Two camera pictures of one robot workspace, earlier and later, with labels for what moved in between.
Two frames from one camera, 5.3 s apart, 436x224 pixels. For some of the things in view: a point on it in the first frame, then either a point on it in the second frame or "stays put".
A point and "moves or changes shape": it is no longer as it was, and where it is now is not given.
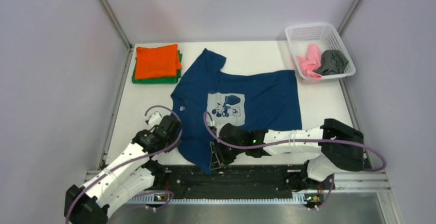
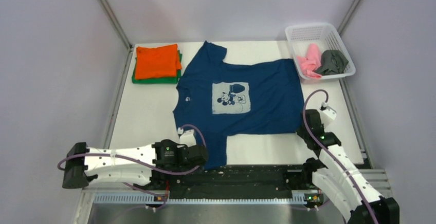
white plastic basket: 323,35 stays put
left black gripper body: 171,141 to 187,167
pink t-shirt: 312,62 stays put
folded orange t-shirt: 158,62 stays put
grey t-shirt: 333,62 stays put
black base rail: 236,182 stays put
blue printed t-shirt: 204,97 moves or changes shape
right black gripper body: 226,154 to 302,133
